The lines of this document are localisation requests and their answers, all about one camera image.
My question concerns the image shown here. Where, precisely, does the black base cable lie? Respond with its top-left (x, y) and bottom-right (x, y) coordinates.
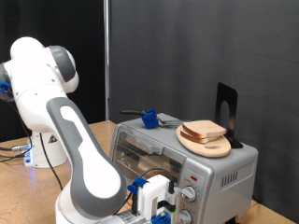
top-left (0, 143), bottom-right (31, 153)
top-left (0, 152), bottom-right (32, 163)

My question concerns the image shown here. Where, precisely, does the white bread slice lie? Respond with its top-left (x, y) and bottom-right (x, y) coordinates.
top-left (179, 130), bottom-right (220, 145)
top-left (181, 119), bottom-right (228, 140)
top-left (136, 154), bottom-right (174, 177)

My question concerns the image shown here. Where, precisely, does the metal stand pole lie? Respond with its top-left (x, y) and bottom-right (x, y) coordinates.
top-left (103, 0), bottom-right (111, 121)

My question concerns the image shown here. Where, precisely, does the silver toaster oven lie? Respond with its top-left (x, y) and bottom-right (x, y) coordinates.
top-left (109, 113), bottom-right (260, 224)

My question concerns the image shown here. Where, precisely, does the black metal bookend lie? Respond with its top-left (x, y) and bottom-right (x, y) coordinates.
top-left (215, 82), bottom-right (244, 149)

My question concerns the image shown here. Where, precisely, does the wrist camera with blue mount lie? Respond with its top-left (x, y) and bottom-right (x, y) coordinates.
top-left (150, 200), bottom-right (180, 224)

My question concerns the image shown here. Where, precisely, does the blue cable clip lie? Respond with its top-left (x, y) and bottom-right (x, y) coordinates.
top-left (0, 80), bottom-right (15, 102)
top-left (126, 176), bottom-right (148, 194)

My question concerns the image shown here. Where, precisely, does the glass oven door with handle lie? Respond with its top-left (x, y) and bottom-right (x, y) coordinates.
top-left (110, 125), bottom-right (188, 216)

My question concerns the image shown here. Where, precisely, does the wire oven rack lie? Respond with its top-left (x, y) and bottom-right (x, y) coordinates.
top-left (115, 146), bottom-right (183, 200)

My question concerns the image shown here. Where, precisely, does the metal spatula with blue block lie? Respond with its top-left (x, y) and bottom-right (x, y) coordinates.
top-left (120, 107), bottom-right (192, 130)

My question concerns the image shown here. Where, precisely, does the silver oven knob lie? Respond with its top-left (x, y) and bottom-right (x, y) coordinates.
top-left (180, 185), bottom-right (197, 203)
top-left (178, 209), bottom-right (193, 224)

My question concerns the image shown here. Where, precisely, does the round wooden board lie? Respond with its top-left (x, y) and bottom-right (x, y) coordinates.
top-left (176, 124), bottom-right (232, 159)

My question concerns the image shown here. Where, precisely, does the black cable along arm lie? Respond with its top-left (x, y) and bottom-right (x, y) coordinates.
top-left (0, 99), bottom-right (176, 217)

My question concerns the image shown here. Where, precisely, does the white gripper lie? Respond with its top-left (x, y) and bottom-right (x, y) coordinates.
top-left (136, 174), bottom-right (182, 224)

